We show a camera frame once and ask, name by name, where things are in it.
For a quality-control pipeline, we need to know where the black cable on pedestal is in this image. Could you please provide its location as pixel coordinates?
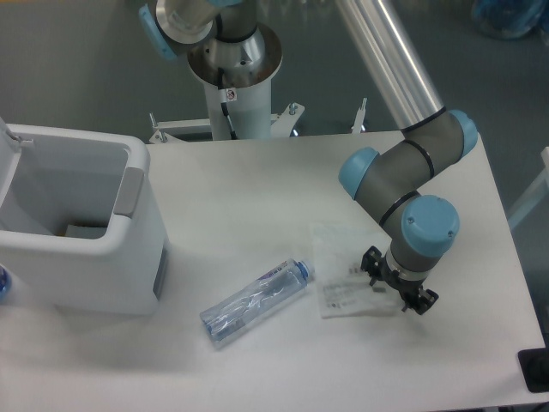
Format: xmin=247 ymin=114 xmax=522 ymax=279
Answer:
xmin=216 ymin=67 xmax=238 ymax=140

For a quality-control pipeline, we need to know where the black device at table edge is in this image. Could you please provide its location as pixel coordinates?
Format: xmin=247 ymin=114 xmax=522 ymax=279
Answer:
xmin=517 ymin=348 xmax=548 ymax=393

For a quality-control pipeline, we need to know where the trash inside trash can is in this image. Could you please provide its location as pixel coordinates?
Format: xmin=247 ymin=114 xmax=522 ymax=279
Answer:
xmin=55 ymin=222 xmax=107 ymax=239

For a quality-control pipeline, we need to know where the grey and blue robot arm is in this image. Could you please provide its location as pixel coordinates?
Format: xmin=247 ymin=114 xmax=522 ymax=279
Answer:
xmin=138 ymin=1 xmax=478 ymax=314

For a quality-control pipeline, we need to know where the white pedestal base frame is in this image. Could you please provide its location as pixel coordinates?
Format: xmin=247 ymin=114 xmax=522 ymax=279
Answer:
xmin=148 ymin=98 xmax=370 ymax=144

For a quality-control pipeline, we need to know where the white plastic wrapper bag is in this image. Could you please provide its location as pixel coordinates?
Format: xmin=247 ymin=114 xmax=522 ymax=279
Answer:
xmin=310 ymin=223 xmax=401 ymax=319

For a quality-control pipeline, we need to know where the white frame at right edge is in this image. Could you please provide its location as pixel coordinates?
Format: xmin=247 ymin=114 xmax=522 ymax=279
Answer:
xmin=507 ymin=147 xmax=548 ymax=231

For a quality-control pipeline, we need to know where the clear plastic water bottle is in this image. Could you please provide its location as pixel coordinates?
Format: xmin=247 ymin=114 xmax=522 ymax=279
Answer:
xmin=200 ymin=258 xmax=316 ymax=350

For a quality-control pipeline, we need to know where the blue plastic bag on floor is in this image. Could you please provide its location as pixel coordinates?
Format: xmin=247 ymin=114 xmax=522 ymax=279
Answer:
xmin=471 ymin=1 xmax=548 ymax=42

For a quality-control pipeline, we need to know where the white trash can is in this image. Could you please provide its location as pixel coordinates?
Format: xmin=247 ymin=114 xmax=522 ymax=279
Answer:
xmin=1 ymin=124 xmax=169 ymax=315

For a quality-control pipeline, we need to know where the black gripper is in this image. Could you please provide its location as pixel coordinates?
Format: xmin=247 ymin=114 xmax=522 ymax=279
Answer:
xmin=360 ymin=245 xmax=439 ymax=316

